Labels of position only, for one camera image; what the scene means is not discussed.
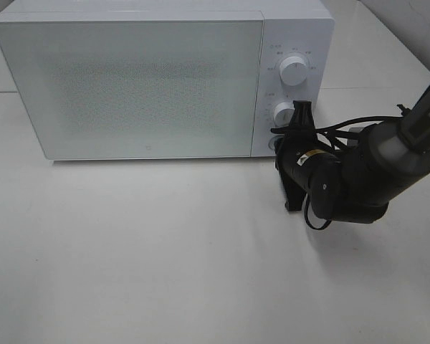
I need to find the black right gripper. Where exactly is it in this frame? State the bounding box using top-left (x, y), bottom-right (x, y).
top-left (272, 100), bottom-right (317, 212)

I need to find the round white door button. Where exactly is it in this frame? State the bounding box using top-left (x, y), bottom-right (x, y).
top-left (268, 135), bottom-right (282, 154)

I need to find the white timer knob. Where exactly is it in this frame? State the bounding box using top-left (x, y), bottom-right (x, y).
top-left (273, 102), bottom-right (295, 128)

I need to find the white microwave door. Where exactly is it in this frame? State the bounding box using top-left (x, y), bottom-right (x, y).
top-left (0, 18), bottom-right (263, 161)

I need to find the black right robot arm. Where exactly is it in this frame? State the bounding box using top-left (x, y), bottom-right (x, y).
top-left (271, 85), bottom-right (430, 229)

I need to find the upper white power knob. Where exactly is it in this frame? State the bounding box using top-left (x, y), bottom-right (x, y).
top-left (279, 53), bottom-right (309, 87)

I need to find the white microwave oven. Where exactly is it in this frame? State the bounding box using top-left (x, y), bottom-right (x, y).
top-left (0, 1), bottom-right (335, 158)

